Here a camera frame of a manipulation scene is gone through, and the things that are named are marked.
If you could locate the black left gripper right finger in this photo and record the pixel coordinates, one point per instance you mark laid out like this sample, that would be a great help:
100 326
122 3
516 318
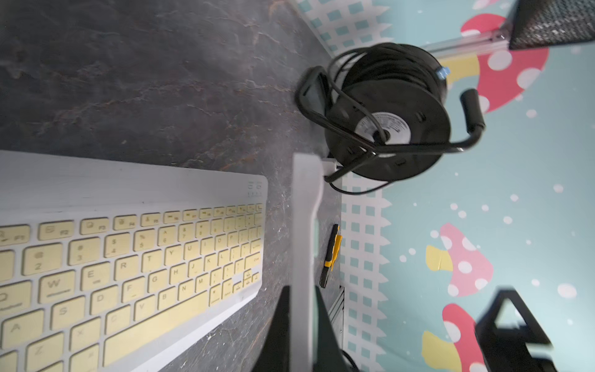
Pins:
328 356

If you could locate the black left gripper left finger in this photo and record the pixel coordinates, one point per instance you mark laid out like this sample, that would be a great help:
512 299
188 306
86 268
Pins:
274 357

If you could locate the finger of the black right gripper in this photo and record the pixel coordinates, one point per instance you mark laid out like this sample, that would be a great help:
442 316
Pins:
506 349

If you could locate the yellow key keyboard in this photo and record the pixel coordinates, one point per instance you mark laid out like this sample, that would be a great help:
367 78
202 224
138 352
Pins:
113 266

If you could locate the green key keyboard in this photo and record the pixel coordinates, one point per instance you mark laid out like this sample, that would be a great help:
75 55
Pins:
307 190

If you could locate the yellow black pliers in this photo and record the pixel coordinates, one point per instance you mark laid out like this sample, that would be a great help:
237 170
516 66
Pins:
332 254

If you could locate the black cable reel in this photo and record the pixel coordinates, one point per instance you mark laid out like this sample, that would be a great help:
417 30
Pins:
382 108

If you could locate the black mesh wall basket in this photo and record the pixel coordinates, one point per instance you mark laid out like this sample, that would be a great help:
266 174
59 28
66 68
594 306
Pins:
551 23

